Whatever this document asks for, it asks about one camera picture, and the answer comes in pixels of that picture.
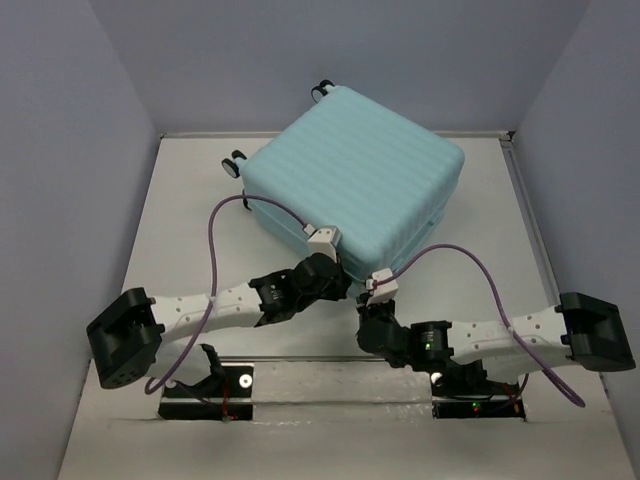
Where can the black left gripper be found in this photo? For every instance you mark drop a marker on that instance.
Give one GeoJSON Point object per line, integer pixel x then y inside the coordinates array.
{"type": "Point", "coordinates": [340, 282]}

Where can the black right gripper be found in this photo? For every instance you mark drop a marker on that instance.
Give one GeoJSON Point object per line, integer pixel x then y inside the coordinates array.
{"type": "Point", "coordinates": [364, 310]}

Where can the light blue suitcase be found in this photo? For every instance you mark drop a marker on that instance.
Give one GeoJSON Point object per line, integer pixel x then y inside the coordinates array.
{"type": "Point", "coordinates": [350, 163]}

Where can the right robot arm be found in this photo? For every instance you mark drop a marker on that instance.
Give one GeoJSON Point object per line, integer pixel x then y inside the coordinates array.
{"type": "Point", "coordinates": [478, 358]}

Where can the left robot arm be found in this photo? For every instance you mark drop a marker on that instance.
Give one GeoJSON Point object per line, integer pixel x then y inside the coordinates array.
{"type": "Point", "coordinates": [138, 336]}

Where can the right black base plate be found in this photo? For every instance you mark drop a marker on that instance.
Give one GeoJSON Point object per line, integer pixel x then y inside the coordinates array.
{"type": "Point", "coordinates": [458, 398]}

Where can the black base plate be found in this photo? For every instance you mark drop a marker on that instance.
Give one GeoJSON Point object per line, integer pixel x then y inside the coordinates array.
{"type": "Point", "coordinates": [225, 399]}
{"type": "Point", "coordinates": [458, 398]}

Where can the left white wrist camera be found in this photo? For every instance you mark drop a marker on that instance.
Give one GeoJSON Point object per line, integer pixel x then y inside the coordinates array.
{"type": "Point", "coordinates": [323, 240]}

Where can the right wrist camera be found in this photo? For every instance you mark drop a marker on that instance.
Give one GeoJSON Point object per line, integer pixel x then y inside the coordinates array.
{"type": "Point", "coordinates": [381, 286]}

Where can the metal rail on table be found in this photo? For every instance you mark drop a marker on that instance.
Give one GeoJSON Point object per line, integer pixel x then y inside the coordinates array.
{"type": "Point", "coordinates": [290, 358]}

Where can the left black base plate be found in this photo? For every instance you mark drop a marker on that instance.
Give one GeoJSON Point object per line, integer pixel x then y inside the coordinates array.
{"type": "Point", "coordinates": [225, 399]}

